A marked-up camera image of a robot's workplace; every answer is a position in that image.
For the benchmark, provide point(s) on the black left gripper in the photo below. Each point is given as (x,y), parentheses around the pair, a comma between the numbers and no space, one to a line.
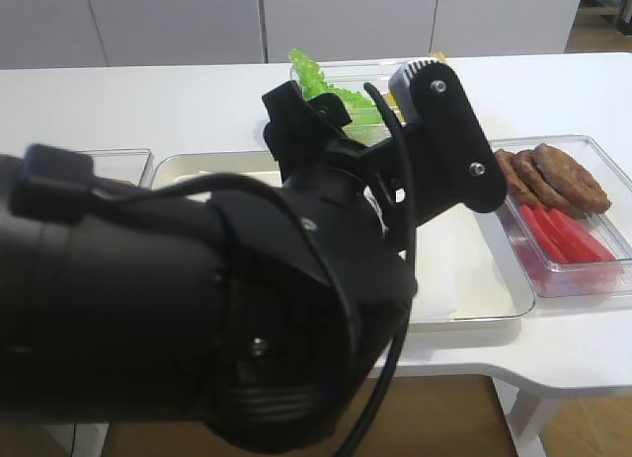
(301,134)

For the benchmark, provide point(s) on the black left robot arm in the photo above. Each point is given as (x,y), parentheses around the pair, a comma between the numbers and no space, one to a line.
(255,310)

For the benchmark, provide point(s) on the green lettuce leaves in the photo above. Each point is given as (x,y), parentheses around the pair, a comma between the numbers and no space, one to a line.
(311,78)

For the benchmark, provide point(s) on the clear plastic lettuce container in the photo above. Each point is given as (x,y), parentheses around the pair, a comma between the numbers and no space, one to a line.
(346,79)

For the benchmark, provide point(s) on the clear plastic bun container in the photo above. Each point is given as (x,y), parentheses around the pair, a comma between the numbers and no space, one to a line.
(133,166)

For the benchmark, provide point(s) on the white metal tray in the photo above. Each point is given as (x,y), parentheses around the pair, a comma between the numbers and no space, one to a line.
(460,285)

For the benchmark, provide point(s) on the brown meat patty back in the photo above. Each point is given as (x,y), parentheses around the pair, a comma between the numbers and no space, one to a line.
(527,185)

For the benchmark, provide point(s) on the brown meat patty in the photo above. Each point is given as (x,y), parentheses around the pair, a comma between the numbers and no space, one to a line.
(570,179)
(527,185)

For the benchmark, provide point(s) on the brown meat patty front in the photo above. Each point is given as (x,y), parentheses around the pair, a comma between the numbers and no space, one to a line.
(570,179)

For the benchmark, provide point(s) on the red tomato slices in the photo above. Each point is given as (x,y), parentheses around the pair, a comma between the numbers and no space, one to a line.
(563,239)

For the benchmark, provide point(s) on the clear patty tomato container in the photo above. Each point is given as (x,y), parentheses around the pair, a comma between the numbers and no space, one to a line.
(612,228)

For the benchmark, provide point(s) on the white table leg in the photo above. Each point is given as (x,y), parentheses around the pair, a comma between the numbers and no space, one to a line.
(526,415)

